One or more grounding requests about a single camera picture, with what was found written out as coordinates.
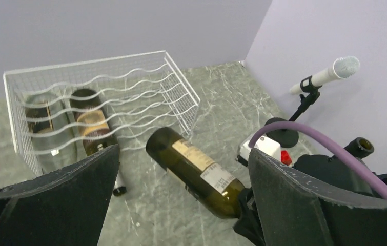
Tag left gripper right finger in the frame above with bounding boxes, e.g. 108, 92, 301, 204
248, 148, 387, 246

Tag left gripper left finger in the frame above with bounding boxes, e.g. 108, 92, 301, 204
0, 145, 119, 245

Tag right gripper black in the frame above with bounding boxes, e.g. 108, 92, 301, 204
232, 154, 387, 246

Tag dark wine bottle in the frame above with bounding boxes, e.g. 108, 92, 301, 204
344, 137, 374, 159
146, 127, 245, 219
69, 88, 128, 197

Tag dark wine bottle front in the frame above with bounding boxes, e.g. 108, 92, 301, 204
69, 88, 128, 197

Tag clear glass bottle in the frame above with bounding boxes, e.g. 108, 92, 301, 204
25, 92, 77, 174

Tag colourful small blocks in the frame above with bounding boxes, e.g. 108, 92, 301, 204
281, 150, 292, 166

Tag microphone on black stand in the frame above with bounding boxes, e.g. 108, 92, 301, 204
265, 56, 360, 148

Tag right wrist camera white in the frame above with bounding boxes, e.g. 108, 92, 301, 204
236, 133, 281, 167

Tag white wire wine rack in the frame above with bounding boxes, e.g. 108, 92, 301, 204
3, 51, 200, 176

